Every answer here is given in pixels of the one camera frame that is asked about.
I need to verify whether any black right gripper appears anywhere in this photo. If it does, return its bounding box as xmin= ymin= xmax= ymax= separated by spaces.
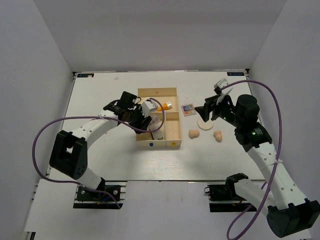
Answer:
xmin=194 ymin=93 xmax=243 ymax=128

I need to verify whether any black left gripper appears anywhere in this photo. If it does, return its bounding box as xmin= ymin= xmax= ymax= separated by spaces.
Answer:
xmin=127 ymin=103 xmax=153 ymax=134

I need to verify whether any colourful eyeshadow palette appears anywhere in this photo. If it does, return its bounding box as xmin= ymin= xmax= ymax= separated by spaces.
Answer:
xmin=181 ymin=103 xmax=197 ymax=117

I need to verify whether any round white powder puff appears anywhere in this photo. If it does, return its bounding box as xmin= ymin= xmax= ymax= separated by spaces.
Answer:
xmin=197 ymin=118 xmax=214 ymax=131

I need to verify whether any orange cream tube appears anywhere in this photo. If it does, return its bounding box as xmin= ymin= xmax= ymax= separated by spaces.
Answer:
xmin=156 ymin=101 xmax=173 ymax=112

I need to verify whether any beige makeup sponge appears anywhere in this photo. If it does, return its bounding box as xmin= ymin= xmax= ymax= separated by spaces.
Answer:
xmin=188 ymin=129 xmax=200 ymax=139
xmin=213 ymin=130 xmax=223 ymax=143

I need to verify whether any dark gold makeup box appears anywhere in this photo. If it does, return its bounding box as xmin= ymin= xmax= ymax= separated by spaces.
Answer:
xmin=151 ymin=130 xmax=164 ymax=140

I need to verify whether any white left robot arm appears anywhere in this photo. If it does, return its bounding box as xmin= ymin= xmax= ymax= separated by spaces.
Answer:
xmin=49 ymin=91 xmax=158 ymax=200

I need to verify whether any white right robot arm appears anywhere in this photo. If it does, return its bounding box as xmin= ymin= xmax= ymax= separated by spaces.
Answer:
xmin=194 ymin=94 xmax=320 ymax=238

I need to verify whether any cream compartment organizer box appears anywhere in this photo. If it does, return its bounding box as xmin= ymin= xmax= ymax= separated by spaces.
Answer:
xmin=136 ymin=87 xmax=182 ymax=149

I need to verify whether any table corner logo sticker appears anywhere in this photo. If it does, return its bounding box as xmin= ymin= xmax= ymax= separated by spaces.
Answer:
xmin=227 ymin=71 xmax=245 ymax=77

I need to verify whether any left table logo sticker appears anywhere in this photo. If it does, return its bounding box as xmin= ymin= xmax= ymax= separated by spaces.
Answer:
xmin=77 ymin=73 xmax=95 ymax=78

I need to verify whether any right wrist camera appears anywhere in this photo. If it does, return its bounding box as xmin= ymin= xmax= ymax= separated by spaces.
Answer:
xmin=214 ymin=78 xmax=230 ymax=105

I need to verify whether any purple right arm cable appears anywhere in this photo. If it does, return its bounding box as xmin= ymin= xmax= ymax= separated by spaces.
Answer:
xmin=212 ymin=80 xmax=283 ymax=240

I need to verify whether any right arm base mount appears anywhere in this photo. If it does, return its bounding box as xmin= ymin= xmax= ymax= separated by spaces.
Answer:
xmin=204 ymin=184 xmax=250 ymax=213

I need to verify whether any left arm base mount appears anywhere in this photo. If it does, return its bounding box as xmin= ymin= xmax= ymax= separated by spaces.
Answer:
xmin=73 ymin=182 xmax=127 ymax=210

